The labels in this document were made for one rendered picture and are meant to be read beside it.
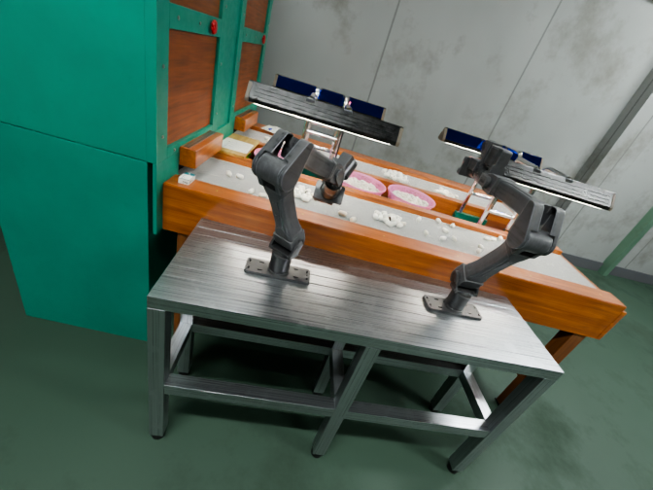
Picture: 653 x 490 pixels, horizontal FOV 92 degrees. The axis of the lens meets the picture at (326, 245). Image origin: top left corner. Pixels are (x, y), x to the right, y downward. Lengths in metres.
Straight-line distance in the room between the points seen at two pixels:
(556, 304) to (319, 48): 2.44
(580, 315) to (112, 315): 1.93
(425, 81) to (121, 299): 2.72
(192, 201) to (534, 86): 3.05
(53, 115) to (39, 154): 0.15
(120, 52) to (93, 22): 0.08
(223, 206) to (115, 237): 0.42
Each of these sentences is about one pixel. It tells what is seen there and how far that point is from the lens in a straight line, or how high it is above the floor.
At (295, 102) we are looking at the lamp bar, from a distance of 1.32.
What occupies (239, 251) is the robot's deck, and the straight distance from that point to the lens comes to 1.05.
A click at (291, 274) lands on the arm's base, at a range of 0.98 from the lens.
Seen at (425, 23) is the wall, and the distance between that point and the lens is 3.12.
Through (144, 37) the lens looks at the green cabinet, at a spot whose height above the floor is 1.18.
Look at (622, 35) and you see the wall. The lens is 3.88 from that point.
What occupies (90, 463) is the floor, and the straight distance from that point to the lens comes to 1.43.
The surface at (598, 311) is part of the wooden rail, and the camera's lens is 1.69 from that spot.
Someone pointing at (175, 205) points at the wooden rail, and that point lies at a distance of 1.23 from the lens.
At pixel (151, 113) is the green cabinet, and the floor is 0.99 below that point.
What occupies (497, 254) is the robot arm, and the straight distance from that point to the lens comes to 1.00.
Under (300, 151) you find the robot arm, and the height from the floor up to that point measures 1.08.
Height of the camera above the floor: 1.27
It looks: 30 degrees down
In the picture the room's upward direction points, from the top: 18 degrees clockwise
